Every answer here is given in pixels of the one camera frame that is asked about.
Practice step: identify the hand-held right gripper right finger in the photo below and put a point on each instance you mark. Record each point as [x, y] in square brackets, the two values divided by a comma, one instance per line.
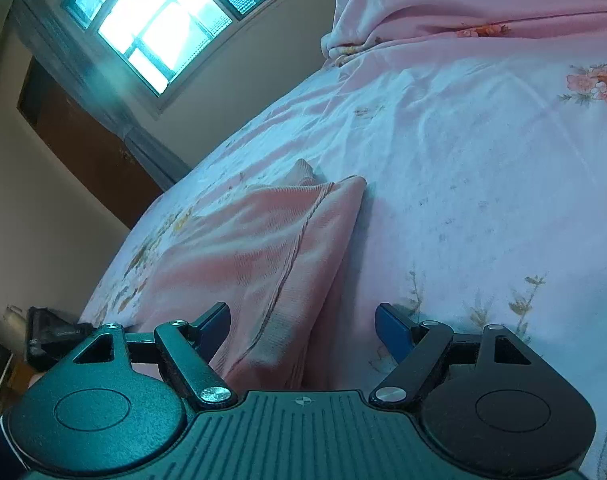
[391, 332]

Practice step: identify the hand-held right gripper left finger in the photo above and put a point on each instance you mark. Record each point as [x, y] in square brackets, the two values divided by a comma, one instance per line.
[214, 327]

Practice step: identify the pink knit garment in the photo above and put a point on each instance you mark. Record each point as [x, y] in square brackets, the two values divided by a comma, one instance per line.
[278, 255]

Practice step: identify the floral bed sheet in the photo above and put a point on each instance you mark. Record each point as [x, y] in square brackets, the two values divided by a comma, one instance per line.
[458, 175]

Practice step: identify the grey curtain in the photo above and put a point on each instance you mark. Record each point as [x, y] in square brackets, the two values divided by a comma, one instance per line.
[108, 105]

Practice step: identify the window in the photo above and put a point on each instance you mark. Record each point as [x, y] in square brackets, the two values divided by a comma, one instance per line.
[168, 25]

